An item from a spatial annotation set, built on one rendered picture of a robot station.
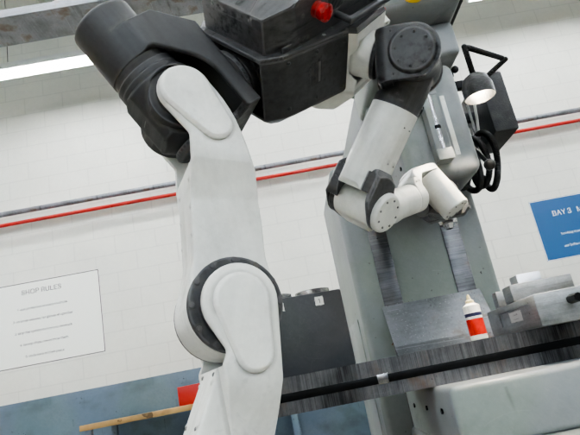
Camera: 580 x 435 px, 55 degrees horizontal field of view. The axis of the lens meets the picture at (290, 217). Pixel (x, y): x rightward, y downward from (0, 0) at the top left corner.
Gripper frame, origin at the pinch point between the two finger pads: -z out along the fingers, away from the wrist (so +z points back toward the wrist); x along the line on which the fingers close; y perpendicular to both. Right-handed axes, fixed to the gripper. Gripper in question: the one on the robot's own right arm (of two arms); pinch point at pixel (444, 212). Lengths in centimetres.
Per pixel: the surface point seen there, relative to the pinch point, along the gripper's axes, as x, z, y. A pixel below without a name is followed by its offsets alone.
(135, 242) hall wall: 312, -338, -138
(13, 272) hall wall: 434, -297, -129
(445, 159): -3.7, 12.4, -10.0
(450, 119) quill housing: -7.5, 7.3, -22.0
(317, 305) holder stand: 35.2, 15.1, 18.0
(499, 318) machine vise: -5.8, -8.1, 29.0
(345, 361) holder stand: 31.5, 12.9, 32.4
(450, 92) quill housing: -9.5, 6.6, -29.5
